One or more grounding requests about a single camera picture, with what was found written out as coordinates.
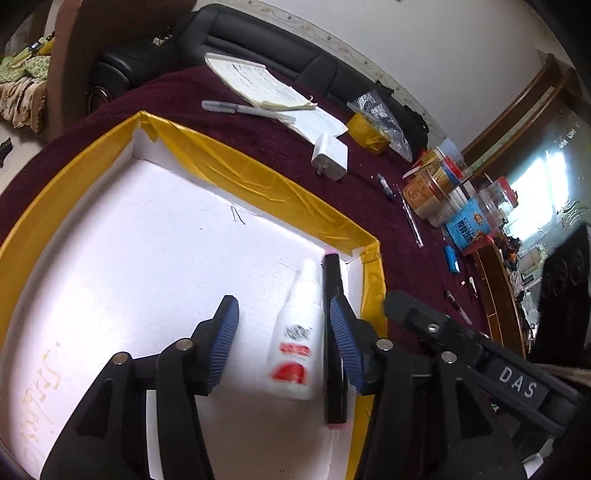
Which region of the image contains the black marker pink cap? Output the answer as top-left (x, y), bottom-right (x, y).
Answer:
top-left (322, 253), bottom-right (348, 428)

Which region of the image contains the small white bottle orange cap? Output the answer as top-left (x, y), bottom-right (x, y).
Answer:
top-left (266, 259), bottom-right (325, 401)

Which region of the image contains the clear gel pen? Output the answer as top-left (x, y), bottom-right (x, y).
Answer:
top-left (444, 290), bottom-right (473, 326)

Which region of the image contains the nail clipper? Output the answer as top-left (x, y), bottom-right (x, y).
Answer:
top-left (462, 276), bottom-right (479, 299)

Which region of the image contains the blue battery pack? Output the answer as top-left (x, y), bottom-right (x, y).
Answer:
top-left (444, 245), bottom-right (461, 275)

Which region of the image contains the yellow taped foam tray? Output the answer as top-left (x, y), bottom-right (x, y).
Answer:
top-left (1, 127), bottom-right (386, 479)

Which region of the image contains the clear pen far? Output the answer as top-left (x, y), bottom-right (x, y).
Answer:
top-left (397, 185), bottom-right (424, 248)

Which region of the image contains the blue cartoon label jar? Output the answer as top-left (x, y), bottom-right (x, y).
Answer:
top-left (445, 198), bottom-right (491, 251)

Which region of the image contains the orange contents plastic jar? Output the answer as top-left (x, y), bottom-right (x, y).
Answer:
top-left (403, 170), bottom-right (448, 220)

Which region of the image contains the white label jar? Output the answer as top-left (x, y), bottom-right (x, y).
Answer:
top-left (428, 186), bottom-right (468, 228)

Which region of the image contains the red lid clear jar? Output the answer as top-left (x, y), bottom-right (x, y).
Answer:
top-left (479, 176), bottom-right (518, 230)

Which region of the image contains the white charger adapter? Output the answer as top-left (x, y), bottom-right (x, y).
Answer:
top-left (311, 133), bottom-right (349, 181)

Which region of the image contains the red lid gold jar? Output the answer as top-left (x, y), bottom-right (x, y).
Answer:
top-left (429, 156), bottom-right (463, 194)

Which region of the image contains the yellow tape roll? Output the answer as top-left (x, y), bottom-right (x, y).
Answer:
top-left (346, 113), bottom-right (390, 156)

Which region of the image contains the silver pen by notebook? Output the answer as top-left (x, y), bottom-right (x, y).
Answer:
top-left (201, 100), bottom-right (296, 124)

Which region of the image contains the clear plastic bag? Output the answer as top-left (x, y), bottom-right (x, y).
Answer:
top-left (346, 90), bottom-right (413, 162)

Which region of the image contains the white paper notebook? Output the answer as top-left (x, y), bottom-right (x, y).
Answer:
top-left (204, 53), bottom-right (348, 144)

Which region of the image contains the black leather sofa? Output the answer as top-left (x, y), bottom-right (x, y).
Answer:
top-left (87, 4), bottom-right (429, 156)

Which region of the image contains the brown armchair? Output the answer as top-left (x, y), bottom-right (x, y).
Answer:
top-left (41, 0), bottom-right (195, 141)

